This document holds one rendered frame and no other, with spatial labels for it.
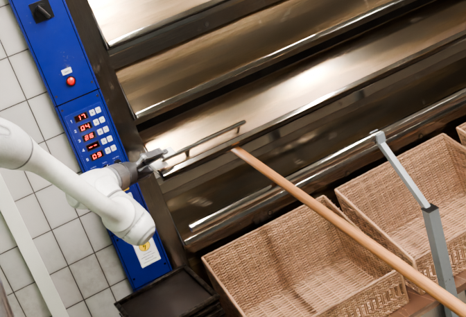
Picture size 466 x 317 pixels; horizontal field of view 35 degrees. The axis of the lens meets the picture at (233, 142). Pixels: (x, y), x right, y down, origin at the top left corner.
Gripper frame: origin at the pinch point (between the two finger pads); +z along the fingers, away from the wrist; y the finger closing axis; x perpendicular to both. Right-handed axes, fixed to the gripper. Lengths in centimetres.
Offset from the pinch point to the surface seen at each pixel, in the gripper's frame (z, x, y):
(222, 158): 28.8, 7.2, 4.3
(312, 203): -2, 49, -32
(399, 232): 83, 69, 8
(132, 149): 0.4, -11.9, 7.6
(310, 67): 61, 5, -31
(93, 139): -13.0, -19.3, 5.2
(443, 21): 108, 24, -61
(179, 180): 14.3, 3.3, 13.9
